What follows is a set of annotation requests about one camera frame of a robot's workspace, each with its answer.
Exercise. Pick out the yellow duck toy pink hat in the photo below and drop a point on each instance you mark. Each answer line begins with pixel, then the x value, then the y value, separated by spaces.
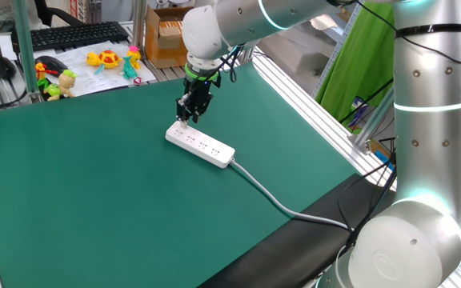
pixel 134 56

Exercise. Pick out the black keyboard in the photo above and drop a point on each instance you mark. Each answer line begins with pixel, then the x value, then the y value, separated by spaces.
pixel 74 36

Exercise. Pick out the teal fish toy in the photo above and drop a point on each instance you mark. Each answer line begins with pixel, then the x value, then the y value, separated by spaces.
pixel 128 70

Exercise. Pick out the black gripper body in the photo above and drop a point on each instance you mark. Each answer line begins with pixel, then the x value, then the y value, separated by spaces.
pixel 200 92

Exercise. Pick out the blue plastic part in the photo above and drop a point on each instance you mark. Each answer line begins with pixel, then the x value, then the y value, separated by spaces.
pixel 382 160

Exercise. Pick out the seated person light shirt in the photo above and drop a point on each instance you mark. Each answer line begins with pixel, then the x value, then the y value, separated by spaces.
pixel 2 16

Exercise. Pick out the white perforated shelf upright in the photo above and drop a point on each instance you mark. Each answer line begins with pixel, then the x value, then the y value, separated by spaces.
pixel 334 54

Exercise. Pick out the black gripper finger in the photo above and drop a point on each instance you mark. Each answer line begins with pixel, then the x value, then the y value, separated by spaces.
pixel 183 110
pixel 202 108

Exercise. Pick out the orange red toy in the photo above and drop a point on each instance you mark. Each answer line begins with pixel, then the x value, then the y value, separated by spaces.
pixel 40 72

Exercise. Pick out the brown cardboard box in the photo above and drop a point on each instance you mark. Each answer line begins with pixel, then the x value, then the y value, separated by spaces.
pixel 162 44

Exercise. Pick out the small red white ball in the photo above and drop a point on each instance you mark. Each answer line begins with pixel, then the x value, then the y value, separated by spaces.
pixel 137 81

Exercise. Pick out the black computer mouse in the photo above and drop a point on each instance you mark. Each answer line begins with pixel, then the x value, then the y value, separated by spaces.
pixel 52 64

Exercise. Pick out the black office chair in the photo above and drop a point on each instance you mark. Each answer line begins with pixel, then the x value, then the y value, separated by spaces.
pixel 43 12

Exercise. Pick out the black table mat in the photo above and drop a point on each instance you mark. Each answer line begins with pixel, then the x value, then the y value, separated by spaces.
pixel 294 248

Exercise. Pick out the yellow turtle toy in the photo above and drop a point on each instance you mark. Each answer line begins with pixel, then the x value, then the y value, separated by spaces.
pixel 108 59

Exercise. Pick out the white printed paper sheets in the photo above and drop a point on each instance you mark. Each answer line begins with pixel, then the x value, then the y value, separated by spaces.
pixel 94 82

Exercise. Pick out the white four-socket power strip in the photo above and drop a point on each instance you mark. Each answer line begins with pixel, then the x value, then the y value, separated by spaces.
pixel 202 150

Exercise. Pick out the beige doll green cap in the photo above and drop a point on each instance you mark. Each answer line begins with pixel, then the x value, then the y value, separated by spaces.
pixel 67 82

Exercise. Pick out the black tripod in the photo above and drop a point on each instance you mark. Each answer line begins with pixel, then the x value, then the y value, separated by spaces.
pixel 388 139

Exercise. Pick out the green cloth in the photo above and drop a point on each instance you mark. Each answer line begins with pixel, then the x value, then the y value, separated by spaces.
pixel 358 60

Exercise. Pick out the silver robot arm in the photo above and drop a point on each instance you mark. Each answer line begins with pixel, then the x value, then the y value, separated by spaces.
pixel 430 140

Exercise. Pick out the green table mat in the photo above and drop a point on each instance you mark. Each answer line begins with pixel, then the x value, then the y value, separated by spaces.
pixel 94 180

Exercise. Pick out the aluminium frame strut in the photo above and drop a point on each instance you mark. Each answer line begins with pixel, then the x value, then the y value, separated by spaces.
pixel 374 120
pixel 24 48
pixel 138 24

